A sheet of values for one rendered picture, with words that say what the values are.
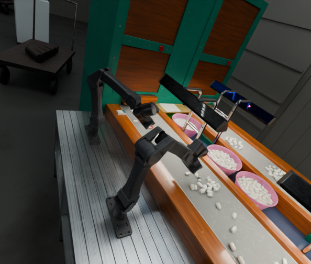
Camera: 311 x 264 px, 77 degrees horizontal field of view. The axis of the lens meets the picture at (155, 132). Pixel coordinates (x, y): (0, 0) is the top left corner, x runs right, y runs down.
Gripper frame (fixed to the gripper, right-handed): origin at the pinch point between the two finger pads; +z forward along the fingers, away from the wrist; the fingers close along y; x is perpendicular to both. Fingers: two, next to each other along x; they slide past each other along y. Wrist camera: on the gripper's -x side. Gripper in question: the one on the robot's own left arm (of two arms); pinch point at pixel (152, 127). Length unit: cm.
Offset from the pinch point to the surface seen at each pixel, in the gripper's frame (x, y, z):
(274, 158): -58, -41, 82
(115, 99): 7.7, 45.9, -1.0
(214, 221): 6, -62, 10
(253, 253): 1, -80, 16
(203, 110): -29.0, -16.3, -1.2
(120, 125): 15.4, 16.9, -3.7
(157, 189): 18.5, -35.3, -0.8
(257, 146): -57, -25, 81
